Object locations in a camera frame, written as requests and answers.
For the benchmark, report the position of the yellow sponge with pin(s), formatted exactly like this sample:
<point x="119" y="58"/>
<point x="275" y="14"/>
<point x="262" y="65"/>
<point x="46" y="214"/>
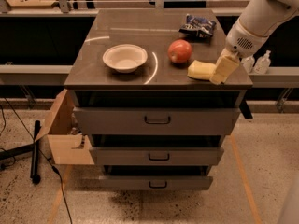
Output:
<point x="201" y="70"/>

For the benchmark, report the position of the white paper bowl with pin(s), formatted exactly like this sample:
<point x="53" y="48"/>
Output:
<point x="125" y="58"/>

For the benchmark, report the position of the open cardboard box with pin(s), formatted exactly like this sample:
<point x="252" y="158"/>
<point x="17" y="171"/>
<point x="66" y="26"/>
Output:
<point x="66" y="145"/>

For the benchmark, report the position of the red apple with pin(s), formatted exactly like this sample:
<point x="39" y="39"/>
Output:
<point x="179" y="51"/>

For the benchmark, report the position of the grey metal railing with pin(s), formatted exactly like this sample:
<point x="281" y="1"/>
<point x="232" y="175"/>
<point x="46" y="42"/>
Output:
<point x="124" y="2"/>

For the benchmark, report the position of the black stand base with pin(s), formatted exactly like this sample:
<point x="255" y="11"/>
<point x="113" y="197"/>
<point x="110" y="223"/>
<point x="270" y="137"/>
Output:
<point x="33" y="149"/>

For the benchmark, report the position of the clear plastic bottle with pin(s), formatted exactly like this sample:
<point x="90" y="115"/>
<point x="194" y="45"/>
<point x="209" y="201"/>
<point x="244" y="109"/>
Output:
<point x="262" y="64"/>
<point x="248" y="63"/>

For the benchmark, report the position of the left clear plastic bottle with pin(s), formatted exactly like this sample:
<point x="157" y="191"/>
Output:
<point x="248" y="63"/>

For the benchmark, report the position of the middle grey drawer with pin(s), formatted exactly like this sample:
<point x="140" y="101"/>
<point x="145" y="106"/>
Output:
<point x="146" y="156"/>

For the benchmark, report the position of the right clear plastic bottle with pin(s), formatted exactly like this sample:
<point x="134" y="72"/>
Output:
<point x="262" y="64"/>

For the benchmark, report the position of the grey drawer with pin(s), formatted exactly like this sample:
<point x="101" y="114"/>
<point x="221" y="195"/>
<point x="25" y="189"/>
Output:
<point x="156" y="121"/>
<point x="156" y="182"/>
<point x="146" y="156"/>

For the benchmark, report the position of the bottom grey drawer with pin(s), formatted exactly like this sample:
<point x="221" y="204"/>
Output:
<point x="156" y="182"/>

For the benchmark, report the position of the grey drawer cabinet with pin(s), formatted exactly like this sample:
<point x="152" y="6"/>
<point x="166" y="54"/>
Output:
<point x="157" y="83"/>

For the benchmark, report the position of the blue chip bag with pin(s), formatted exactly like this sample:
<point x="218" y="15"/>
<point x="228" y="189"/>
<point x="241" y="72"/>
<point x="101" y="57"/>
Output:
<point x="198" y="26"/>

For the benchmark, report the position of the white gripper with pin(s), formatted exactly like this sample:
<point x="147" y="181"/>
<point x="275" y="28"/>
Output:
<point x="239" y="41"/>

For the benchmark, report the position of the top grey drawer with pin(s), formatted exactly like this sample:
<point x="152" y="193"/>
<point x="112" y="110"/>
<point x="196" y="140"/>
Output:
<point x="156" y="121"/>

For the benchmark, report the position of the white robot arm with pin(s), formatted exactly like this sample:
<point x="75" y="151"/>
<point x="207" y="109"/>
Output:
<point x="256" y="23"/>

